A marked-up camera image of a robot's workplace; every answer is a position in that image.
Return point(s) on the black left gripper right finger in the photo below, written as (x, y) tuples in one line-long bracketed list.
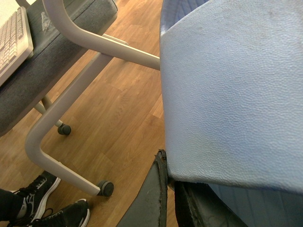
[(197, 205)]

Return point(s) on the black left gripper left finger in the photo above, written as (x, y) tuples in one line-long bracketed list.
[(149, 208)]

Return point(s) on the black sneaker on foot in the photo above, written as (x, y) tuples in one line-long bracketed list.
[(74, 215), (35, 196)]

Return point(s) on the grey rolling office chair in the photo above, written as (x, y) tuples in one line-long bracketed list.
[(70, 49)]

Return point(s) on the white computer keyboard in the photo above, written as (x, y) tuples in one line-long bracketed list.
[(16, 43)]

